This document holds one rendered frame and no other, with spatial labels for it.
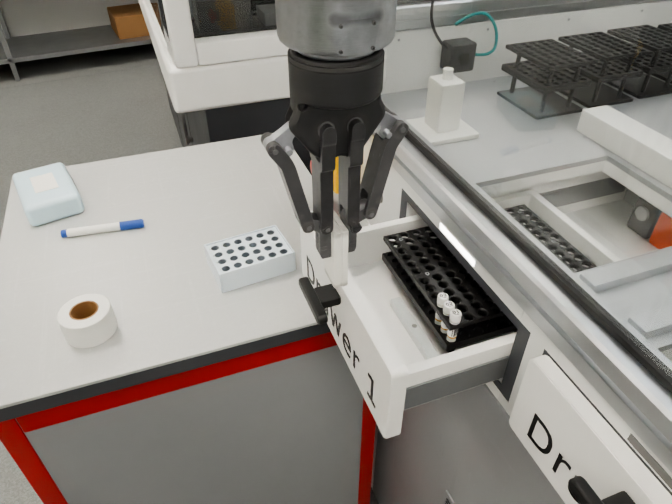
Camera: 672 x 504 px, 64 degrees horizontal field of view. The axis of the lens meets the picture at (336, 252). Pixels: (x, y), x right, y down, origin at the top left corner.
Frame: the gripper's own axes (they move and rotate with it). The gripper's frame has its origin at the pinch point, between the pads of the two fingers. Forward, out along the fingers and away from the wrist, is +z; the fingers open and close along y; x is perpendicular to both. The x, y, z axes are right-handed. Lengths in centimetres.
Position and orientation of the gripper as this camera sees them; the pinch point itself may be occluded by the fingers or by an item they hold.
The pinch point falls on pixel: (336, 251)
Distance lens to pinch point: 54.1
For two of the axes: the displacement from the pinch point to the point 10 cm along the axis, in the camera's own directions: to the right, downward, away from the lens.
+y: 9.4, -2.2, 2.7
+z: 0.0, 7.8, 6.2
